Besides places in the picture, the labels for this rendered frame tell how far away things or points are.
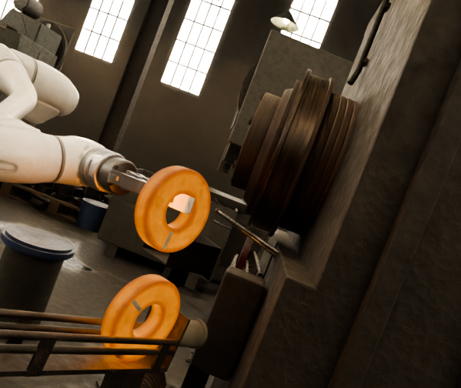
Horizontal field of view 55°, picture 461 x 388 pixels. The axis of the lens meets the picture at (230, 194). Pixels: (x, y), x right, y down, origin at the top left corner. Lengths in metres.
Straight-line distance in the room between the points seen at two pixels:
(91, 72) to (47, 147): 11.53
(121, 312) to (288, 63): 3.40
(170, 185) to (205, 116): 10.75
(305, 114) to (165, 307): 0.54
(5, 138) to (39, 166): 0.08
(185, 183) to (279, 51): 3.27
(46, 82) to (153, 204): 0.85
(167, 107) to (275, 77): 7.94
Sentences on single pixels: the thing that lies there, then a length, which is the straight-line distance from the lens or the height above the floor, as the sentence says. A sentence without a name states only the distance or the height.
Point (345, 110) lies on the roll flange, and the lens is 1.16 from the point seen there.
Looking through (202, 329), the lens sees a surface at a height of 0.69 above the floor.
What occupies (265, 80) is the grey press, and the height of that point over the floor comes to 1.87.
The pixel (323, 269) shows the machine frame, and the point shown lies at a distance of 0.81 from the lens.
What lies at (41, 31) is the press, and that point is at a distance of 8.91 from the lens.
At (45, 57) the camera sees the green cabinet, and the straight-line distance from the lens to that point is 4.99.
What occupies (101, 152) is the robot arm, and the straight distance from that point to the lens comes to 0.97.
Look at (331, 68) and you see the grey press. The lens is 4.06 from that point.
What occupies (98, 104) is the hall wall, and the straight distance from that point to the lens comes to 12.24.
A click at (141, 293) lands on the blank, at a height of 0.76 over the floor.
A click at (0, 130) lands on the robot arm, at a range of 0.95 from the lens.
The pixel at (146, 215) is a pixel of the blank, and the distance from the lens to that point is 0.75.
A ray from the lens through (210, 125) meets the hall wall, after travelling 11.45.
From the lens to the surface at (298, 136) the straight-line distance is 1.05.
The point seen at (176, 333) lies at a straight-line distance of 0.89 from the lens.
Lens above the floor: 1.00
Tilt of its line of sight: 2 degrees down
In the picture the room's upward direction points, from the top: 21 degrees clockwise
